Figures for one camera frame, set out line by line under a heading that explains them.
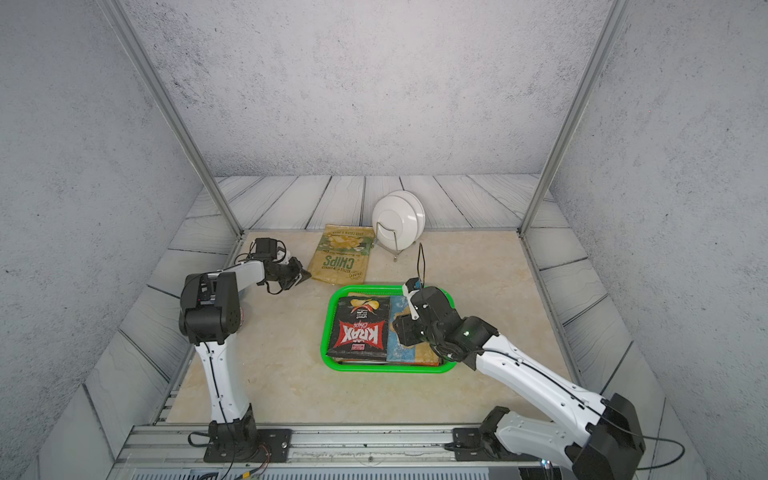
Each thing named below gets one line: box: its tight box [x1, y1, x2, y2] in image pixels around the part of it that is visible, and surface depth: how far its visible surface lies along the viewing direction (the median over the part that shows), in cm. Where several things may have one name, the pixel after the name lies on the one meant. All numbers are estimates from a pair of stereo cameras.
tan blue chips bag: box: [348, 292, 440, 366], surface depth 81 cm
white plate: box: [372, 190, 426, 251], surface depth 107 cm
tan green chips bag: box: [308, 224, 375, 285], surface depth 113 cm
